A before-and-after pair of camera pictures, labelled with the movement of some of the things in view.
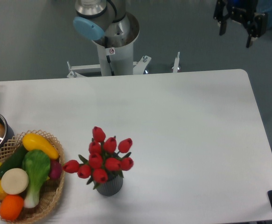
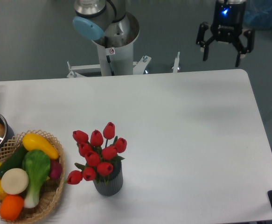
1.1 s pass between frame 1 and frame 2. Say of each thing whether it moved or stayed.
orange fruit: stayed
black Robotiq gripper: moved
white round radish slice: stayed
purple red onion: stayed
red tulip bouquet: moved
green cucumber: stayed
